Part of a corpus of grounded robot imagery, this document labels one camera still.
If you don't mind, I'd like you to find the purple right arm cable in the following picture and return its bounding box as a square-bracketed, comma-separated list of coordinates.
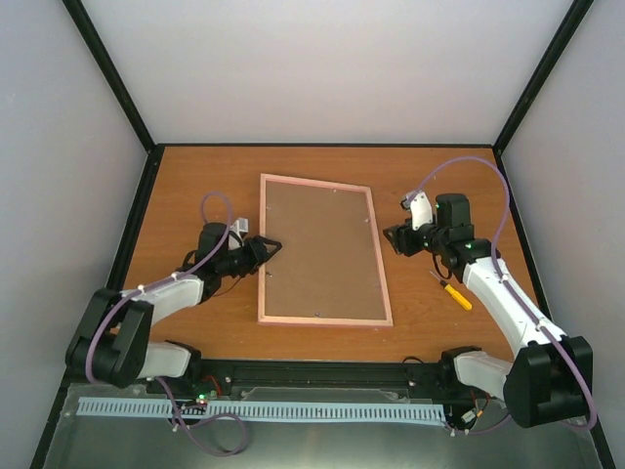
[407, 155, 600, 436]

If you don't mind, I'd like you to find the black frame post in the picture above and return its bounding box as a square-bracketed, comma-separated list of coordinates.
[61, 0, 158, 153]
[492, 0, 596, 153]

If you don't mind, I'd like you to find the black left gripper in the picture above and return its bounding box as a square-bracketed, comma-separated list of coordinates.
[218, 234, 282, 277]

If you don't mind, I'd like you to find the yellow black flathead screwdriver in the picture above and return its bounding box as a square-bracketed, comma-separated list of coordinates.
[430, 271, 473, 311]

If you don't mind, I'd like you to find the black aluminium mounting rail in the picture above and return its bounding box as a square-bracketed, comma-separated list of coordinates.
[67, 356, 585, 397]

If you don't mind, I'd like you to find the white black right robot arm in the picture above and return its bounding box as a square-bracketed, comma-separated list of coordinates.
[383, 192, 597, 428]

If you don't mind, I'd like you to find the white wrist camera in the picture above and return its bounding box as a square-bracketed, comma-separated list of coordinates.
[229, 217, 249, 250]
[400, 191, 434, 231]

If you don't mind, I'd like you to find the pink picture frame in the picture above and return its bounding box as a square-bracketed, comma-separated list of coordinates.
[258, 174, 394, 327]

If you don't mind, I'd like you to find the black left frame post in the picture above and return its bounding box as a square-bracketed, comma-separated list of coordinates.
[61, 0, 158, 153]

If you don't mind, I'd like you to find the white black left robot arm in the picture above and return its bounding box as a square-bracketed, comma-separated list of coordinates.
[64, 218, 282, 394]

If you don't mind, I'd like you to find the black right frame post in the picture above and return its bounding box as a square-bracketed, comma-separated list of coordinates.
[492, 0, 596, 153]

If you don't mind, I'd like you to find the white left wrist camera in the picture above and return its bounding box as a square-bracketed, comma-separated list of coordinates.
[229, 217, 249, 250]

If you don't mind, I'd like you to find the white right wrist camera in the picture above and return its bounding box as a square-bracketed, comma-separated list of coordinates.
[400, 191, 434, 231]

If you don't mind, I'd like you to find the light blue cable duct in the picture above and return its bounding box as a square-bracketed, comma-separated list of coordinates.
[75, 397, 445, 426]

